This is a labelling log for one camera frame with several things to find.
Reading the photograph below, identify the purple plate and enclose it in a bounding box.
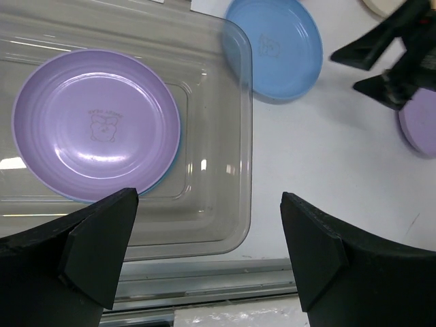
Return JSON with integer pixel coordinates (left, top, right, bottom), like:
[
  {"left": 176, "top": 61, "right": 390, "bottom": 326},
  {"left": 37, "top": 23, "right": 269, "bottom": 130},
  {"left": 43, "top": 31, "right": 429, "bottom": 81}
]
[
  {"left": 11, "top": 49, "right": 182, "bottom": 202},
  {"left": 399, "top": 88, "right": 435, "bottom": 158}
]

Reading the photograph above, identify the purple plate front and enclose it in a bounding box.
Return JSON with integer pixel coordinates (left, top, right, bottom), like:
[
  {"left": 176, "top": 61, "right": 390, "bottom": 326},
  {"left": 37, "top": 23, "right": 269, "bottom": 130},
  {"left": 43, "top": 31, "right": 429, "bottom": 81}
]
[{"left": 11, "top": 49, "right": 182, "bottom": 202}]

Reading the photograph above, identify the white foil tape sheet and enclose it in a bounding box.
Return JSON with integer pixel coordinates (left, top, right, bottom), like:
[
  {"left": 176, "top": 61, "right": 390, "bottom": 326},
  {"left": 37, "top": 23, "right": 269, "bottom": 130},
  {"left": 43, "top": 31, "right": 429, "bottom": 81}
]
[{"left": 174, "top": 298, "right": 310, "bottom": 327}]

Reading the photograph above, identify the blue plastic plate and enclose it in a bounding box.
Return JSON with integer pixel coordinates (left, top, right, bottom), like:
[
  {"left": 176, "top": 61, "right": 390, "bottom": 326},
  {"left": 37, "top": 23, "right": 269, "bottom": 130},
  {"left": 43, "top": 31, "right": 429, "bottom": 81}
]
[{"left": 223, "top": 1, "right": 323, "bottom": 102}]

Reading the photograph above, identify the watermelon pattern ceramic plate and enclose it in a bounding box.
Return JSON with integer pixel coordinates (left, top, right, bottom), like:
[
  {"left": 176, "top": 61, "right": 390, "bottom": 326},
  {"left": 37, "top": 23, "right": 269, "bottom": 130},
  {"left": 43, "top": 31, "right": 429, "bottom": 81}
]
[{"left": 57, "top": 120, "right": 183, "bottom": 202}]

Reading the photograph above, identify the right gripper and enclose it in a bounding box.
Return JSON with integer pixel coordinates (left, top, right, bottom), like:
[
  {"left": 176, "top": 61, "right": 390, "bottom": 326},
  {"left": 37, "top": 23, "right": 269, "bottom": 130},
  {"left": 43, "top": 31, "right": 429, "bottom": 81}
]
[{"left": 330, "top": 1, "right": 435, "bottom": 111}]

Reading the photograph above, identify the purple plate right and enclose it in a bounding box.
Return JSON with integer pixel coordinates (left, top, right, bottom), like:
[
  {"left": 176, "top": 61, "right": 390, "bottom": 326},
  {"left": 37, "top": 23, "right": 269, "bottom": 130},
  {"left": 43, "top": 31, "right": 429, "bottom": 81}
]
[{"left": 399, "top": 88, "right": 435, "bottom": 158}]

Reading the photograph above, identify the cream plastic plate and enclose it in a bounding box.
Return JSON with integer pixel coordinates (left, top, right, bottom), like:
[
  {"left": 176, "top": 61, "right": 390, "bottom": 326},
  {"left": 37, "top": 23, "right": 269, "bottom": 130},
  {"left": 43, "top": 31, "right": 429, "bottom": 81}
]
[{"left": 361, "top": 0, "right": 405, "bottom": 18}]

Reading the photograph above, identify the clear plastic bin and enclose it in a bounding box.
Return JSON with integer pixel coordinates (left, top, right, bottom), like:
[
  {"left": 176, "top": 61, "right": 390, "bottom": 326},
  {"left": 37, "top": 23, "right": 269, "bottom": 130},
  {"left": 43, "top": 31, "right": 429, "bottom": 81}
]
[{"left": 1, "top": 1, "right": 253, "bottom": 261}]

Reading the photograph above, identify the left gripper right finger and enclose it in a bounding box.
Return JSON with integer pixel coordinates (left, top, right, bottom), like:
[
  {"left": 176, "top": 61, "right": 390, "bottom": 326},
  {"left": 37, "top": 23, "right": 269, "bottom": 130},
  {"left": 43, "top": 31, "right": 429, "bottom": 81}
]
[{"left": 280, "top": 192, "right": 435, "bottom": 326}]

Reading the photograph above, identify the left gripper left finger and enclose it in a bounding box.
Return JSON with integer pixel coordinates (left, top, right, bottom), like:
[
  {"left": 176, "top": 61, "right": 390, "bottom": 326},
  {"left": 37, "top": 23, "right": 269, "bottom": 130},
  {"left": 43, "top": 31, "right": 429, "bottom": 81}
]
[{"left": 1, "top": 188, "right": 139, "bottom": 326}]

